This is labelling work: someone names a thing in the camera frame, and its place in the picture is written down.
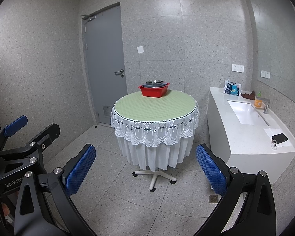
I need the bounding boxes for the blue wavy plate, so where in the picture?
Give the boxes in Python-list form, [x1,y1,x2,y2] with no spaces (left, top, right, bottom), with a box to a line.
[141,83,167,88]

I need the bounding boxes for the left hand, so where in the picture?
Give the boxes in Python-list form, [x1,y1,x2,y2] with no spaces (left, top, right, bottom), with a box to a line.
[1,199,15,225]

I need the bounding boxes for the floor drain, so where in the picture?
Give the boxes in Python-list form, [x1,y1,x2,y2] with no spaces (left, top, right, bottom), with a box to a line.
[209,195,218,204]

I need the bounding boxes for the white sink counter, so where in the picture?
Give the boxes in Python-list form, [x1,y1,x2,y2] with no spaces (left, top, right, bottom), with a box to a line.
[207,87,295,184]

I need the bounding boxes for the black pouch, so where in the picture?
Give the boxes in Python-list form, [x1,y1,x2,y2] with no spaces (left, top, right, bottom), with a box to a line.
[271,133,288,148]

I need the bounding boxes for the orange soap bottle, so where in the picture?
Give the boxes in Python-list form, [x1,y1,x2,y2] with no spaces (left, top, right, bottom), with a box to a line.
[254,91,262,108]

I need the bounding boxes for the round table white skirt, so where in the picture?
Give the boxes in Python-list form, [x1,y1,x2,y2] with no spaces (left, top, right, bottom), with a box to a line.
[110,89,200,192]

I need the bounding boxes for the steel faucet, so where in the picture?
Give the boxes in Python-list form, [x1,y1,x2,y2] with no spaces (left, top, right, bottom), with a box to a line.
[261,98,270,114]

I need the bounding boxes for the brown cloth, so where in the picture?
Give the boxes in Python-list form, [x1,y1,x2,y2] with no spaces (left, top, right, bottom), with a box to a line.
[240,91,256,100]

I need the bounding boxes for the red plastic basin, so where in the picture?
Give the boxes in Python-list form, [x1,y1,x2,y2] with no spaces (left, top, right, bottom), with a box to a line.
[139,83,169,98]

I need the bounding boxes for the grey door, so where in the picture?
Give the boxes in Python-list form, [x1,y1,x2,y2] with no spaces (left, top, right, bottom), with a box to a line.
[82,2,127,124]

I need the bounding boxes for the blue tissue pack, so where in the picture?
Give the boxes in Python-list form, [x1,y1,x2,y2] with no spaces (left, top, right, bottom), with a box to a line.
[224,80,241,96]

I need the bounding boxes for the green checkered table mat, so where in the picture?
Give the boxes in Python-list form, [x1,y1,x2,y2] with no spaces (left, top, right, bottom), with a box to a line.
[114,90,197,122]

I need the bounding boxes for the door closer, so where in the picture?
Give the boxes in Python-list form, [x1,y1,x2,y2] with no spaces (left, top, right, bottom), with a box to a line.
[82,15,96,22]

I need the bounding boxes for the door handle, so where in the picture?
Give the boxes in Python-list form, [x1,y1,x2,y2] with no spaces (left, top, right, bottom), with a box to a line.
[115,69,124,78]

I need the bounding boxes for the white light switch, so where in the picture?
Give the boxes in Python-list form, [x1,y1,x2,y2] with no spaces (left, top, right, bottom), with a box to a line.
[137,46,144,53]

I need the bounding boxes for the white wall sockets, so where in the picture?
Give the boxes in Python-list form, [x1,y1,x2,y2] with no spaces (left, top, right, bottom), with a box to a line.
[232,63,245,73]

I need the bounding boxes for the wall mirror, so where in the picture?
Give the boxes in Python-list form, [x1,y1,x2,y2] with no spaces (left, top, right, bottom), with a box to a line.
[250,0,295,102]

